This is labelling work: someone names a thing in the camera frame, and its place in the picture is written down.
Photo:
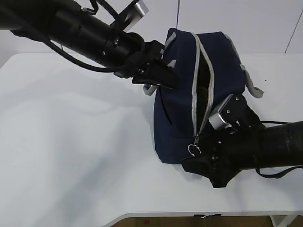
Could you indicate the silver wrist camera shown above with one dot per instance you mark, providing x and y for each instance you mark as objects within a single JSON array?
[
  {"x": 134, "y": 12},
  {"x": 229, "y": 111}
]

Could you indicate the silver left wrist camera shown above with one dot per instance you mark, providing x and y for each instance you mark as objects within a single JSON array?
[{"x": 134, "y": 12}]

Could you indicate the navy blue lunch bag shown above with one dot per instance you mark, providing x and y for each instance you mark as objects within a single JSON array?
[{"x": 209, "y": 60}]

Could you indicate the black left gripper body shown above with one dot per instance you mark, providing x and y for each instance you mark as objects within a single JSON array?
[{"x": 127, "y": 54}]

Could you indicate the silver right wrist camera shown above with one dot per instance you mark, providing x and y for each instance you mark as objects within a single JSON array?
[{"x": 229, "y": 111}]

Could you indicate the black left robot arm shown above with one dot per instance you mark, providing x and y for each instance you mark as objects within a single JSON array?
[{"x": 96, "y": 38}]

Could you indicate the white table leg frame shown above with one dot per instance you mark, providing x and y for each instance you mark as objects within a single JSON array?
[{"x": 287, "y": 220}]

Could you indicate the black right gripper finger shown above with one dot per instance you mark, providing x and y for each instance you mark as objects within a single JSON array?
[
  {"x": 200, "y": 165},
  {"x": 220, "y": 178}
]

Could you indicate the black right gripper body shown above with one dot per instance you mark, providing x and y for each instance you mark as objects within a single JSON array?
[{"x": 232, "y": 149}]

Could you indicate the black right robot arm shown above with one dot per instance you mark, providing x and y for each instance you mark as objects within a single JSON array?
[{"x": 272, "y": 152}]

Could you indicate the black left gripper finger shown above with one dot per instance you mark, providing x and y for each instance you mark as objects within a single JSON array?
[
  {"x": 169, "y": 84},
  {"x": 159, "y": 74}
]

